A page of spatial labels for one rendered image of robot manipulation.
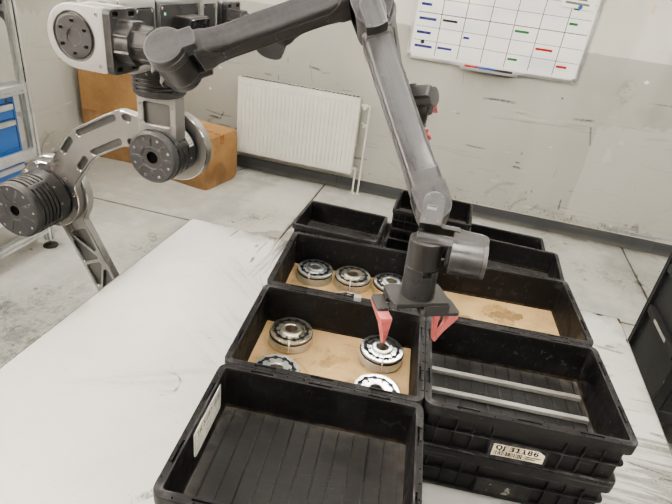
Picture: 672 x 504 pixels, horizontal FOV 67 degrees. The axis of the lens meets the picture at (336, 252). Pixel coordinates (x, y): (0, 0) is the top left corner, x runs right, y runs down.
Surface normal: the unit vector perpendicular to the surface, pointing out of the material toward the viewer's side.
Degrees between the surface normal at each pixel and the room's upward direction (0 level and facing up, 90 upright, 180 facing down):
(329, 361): 0
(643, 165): 90
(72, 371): 0
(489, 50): 90
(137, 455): 0
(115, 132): 90
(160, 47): 49
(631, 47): 90
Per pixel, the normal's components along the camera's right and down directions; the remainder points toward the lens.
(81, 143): -0.26, 0.44
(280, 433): 0.11, -0.87
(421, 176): -0.17, -0.22
